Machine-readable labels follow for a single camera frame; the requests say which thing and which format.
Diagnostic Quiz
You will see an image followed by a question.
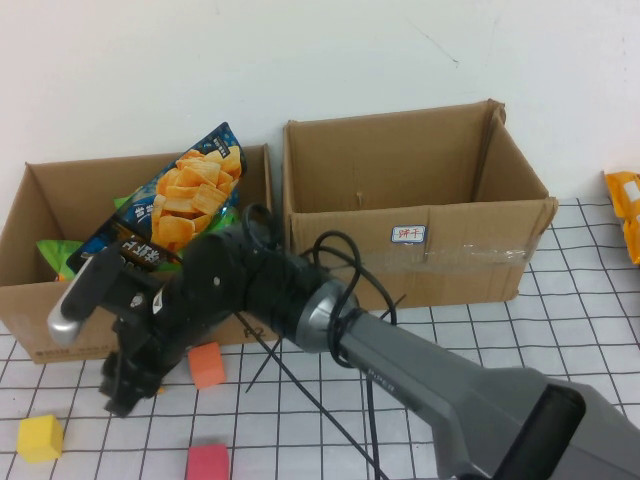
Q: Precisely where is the white label on taped box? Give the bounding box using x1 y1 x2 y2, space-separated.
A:
390 225 428 247

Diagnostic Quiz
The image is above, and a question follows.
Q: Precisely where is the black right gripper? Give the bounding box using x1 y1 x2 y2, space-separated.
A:
99 289 221 419

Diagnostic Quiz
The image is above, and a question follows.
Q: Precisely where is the black right camera mount bracket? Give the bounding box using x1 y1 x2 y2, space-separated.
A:
107 262 171 321

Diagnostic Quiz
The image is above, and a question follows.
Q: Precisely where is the cardboard box with clear tape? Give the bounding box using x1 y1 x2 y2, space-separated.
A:
282 99 559 315

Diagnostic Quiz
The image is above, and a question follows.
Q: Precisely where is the flat green chip bag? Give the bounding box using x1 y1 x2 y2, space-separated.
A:
35 239 84 284

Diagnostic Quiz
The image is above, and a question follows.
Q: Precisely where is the black zip tie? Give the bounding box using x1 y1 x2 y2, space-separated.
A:
246 343 280 395
378 294 407 317

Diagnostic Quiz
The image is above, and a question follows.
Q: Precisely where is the red foam cube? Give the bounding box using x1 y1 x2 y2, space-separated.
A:
186 443 231 480

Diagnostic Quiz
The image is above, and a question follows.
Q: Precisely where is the blue black Vikar chips bag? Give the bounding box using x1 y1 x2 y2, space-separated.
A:
65 122 246 274

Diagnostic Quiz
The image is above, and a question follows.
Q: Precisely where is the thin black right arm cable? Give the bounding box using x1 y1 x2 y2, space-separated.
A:
239 202 409 480

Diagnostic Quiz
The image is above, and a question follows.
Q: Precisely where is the cardboard box with F2 print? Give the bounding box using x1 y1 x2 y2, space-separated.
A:
0 144 282 366

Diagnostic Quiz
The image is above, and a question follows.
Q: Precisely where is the yellow foam cube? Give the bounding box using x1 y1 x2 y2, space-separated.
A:
16 413 65 464

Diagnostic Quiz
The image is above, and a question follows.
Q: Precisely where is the orange foam cube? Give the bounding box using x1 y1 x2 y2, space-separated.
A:
187 342 225 390

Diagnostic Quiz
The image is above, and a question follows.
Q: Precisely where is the large green chip bag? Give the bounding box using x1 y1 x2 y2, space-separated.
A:
113 197 244 236

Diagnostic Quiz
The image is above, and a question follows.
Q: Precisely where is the orange snack bag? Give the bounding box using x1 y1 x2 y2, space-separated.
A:
603 170 640 269

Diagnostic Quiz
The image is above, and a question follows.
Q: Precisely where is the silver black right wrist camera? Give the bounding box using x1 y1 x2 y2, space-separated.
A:
47 247 122 346

